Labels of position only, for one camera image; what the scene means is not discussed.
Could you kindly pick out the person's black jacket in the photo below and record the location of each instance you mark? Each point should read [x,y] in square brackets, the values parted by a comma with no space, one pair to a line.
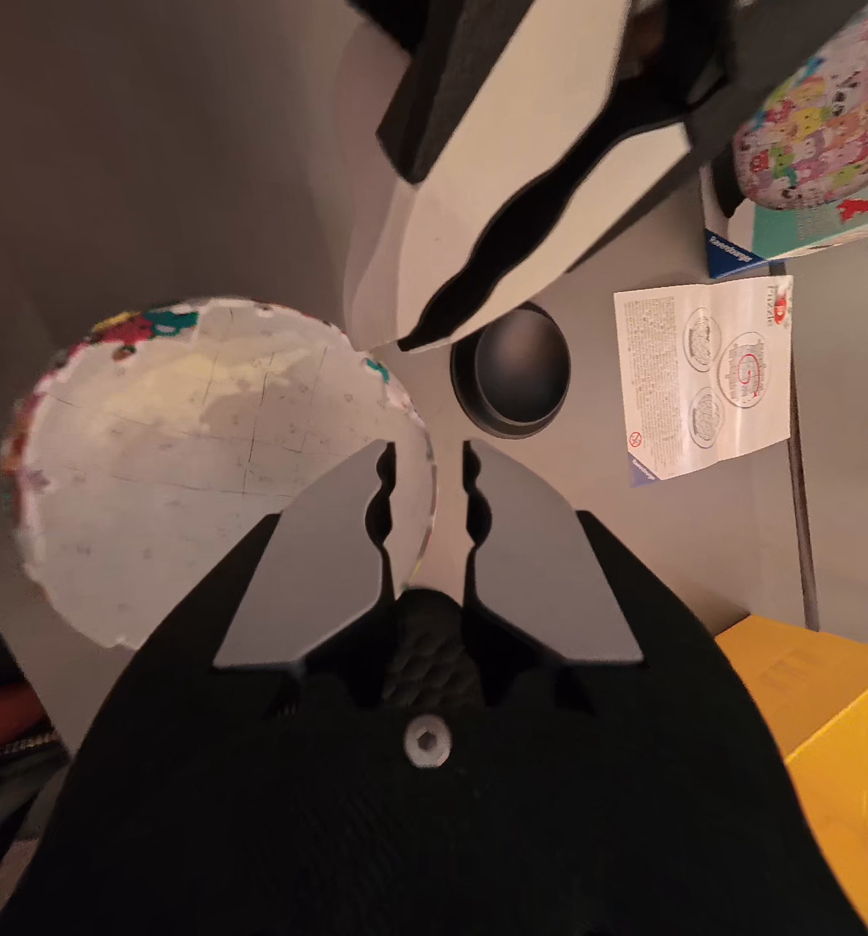
[2,804]

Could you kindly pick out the black ball stand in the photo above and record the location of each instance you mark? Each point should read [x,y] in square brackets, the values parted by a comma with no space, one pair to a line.
[522,373]

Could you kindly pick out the colourful puzzle box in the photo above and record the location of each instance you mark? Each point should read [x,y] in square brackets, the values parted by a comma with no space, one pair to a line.
[822,124]

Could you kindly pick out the folded instruction leaflet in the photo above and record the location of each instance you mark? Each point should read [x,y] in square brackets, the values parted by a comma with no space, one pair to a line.
[697,380]

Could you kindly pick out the person's orange garment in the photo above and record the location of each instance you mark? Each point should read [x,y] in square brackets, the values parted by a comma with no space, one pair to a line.
[2,720]

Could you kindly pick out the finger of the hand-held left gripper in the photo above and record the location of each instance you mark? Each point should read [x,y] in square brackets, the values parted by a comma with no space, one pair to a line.
[478,146]
[609,197]

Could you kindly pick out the colourful puzzle ball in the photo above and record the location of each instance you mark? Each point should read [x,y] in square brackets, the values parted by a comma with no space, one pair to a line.
[185,475]

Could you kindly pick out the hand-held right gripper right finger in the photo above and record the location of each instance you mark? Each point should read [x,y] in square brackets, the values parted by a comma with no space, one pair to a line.
[544,578]

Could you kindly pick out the yellow plastic bin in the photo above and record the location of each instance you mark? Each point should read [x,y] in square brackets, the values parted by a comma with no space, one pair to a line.
[829,731]

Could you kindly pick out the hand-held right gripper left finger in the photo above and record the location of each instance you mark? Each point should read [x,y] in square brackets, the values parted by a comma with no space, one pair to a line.
[309,578]

